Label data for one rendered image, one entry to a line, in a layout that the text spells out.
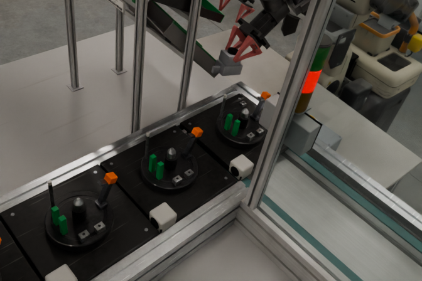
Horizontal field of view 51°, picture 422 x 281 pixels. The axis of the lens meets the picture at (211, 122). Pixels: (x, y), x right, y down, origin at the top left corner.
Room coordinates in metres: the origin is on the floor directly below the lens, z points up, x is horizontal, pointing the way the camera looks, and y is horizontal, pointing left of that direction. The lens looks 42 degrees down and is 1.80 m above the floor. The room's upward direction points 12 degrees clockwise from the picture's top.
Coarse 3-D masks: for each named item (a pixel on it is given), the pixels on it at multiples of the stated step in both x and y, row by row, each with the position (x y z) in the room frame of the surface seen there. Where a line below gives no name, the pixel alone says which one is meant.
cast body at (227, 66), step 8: (232, 48) 1.04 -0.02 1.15; (224, 56) 1.01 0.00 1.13; (232, 56) 1.01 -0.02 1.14; (216, 64) 1.02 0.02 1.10; (224, 64) 1.00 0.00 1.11; (232, 64) 1.01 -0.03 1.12; (240, 64) 1.03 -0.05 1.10; (216, 72) 0.99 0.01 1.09; (224, 72) 0.99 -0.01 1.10; (232, 72) 1.01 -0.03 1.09; (240, 72) 1.02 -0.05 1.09
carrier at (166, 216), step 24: (144, 144) 0.79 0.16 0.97; (168, 144) 0.80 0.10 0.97; (120, 168) 0.69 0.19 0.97; (144, 168) 0.69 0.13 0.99; (168, 168) 0.70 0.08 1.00; (192, 168) 0.72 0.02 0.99; (216, 168) 0.75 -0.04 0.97; (144, 192) 0.64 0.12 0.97; (168, 192) 0.64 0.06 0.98; (192, 192) 0.66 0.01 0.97; (216, 192) 0.68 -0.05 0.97; (168, 216) 0.57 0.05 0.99
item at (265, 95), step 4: (264, 92) 0.97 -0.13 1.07; (264, 96) 0.96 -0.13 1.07; (268, 96) 0.96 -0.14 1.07; (260, 100) 0.96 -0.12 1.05; (264, 100) 0.96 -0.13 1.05; (260, 104) 0.96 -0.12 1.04; (256, 108) 0.96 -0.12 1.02; (260, 108) 0.95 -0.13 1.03; (256, 112) 0.95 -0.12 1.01; (256, 116) 0.95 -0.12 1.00
